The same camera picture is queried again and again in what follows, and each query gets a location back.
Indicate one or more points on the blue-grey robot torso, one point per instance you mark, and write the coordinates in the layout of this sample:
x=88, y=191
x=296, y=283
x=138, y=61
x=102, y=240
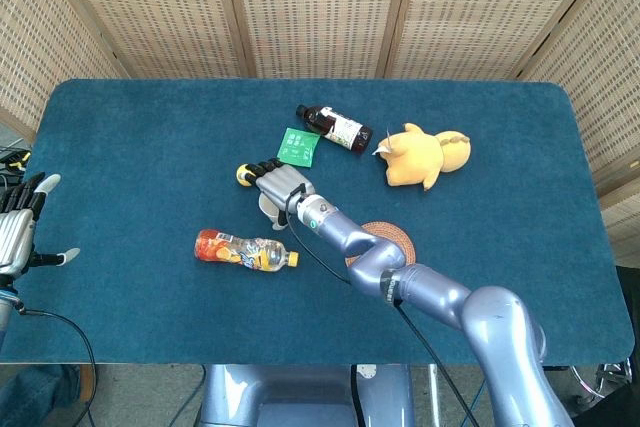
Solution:
x=300, y=397

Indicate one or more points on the yellow ball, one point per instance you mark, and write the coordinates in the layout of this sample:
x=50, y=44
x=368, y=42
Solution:
x=243, y=174

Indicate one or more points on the yellow plush toy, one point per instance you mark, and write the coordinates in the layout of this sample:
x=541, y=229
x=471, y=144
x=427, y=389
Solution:
x=417, y=157

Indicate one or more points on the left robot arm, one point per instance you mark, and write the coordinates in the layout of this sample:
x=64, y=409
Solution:
x=4, y=307

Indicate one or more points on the blue table cloth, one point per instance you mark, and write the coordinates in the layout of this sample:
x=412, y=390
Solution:
x=150, y=147

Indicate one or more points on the woven rattan folding screen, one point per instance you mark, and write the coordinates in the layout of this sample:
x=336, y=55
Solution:
x=320, y=7

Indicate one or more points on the brown tea bottle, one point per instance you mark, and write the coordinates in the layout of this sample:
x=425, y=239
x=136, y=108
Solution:
x=340, y=129

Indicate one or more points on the white paper cup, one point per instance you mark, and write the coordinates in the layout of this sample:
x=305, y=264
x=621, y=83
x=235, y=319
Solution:
x=267, y=209

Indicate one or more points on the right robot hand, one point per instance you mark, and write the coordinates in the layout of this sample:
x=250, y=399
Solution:
x=280, y=184

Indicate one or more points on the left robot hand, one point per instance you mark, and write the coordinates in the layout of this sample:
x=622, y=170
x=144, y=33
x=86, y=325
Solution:
x=15, y=232

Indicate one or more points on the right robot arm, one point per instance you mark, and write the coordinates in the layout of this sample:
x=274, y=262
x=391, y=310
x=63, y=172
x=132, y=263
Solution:
x=430, y=292

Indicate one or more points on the chrome chair base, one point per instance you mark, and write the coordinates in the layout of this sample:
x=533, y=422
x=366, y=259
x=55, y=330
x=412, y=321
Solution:
x=605, y=382

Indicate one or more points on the orange drink plastic bottle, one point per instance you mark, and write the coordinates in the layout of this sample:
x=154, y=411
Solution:
x=240, y=249

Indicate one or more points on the green tea packet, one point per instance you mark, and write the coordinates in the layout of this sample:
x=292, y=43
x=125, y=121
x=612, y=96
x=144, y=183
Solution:
x=297, y=147

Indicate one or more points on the round brown woven coaster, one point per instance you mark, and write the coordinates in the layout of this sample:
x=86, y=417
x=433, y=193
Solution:
x=386, y=228

